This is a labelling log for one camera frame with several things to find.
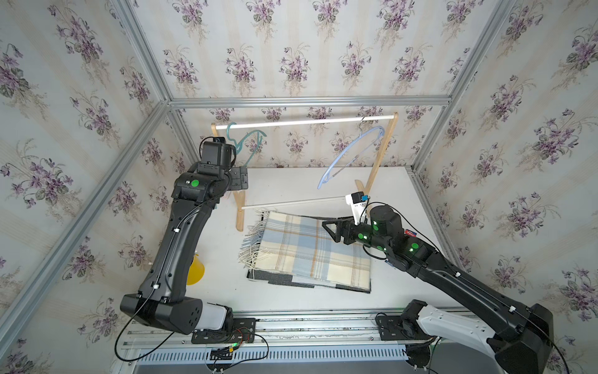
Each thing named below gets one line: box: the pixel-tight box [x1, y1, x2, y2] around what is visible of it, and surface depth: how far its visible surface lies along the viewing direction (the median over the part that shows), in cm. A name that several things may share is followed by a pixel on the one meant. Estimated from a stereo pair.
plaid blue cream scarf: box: [238, 209, 372, 290], surface depth 88 cm
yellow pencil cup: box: [186, 253, 205, 286], surface depth 88 cm
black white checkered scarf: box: [246, 215, 372, 294], surface depth 84 cm
